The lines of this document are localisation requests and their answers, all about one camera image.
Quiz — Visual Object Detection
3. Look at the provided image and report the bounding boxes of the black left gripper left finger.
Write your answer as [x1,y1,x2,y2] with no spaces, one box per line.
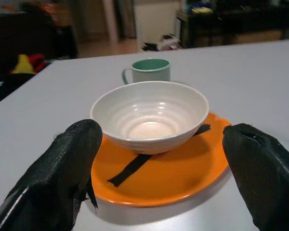
[0,119,104,231]

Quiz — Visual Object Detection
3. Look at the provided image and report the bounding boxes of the black and white shoes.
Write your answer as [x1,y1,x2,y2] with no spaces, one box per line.
[141,34,181,51]

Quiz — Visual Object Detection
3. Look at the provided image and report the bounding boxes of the white ribbed ceramic bowl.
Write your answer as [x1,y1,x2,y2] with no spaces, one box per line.
[90,80,210,155]

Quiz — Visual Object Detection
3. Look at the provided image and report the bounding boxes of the black tape strip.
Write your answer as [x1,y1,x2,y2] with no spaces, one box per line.
[107,123,211,187]

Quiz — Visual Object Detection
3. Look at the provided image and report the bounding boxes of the green enamel mug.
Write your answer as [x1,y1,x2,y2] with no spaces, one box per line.
[121,58,171,85]

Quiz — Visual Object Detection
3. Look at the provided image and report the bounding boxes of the yellow and red cloth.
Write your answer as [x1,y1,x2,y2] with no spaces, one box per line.
[11,53,48,74]

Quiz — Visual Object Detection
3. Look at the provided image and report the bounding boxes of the orange plate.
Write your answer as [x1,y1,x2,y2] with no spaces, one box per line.
[90,112,232,207]

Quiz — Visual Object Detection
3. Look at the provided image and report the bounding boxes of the white cabinet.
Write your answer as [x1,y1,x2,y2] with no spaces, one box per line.
[133,0,184,52]

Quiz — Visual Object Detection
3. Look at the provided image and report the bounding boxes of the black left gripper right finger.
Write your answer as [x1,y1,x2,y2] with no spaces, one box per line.
[222,123,289,231]

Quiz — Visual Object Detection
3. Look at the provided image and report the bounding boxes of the dark sofa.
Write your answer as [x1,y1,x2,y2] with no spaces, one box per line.
[0,2,78,77]

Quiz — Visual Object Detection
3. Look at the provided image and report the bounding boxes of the dark shelf unit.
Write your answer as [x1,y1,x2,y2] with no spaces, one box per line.
[177,0,289,48]

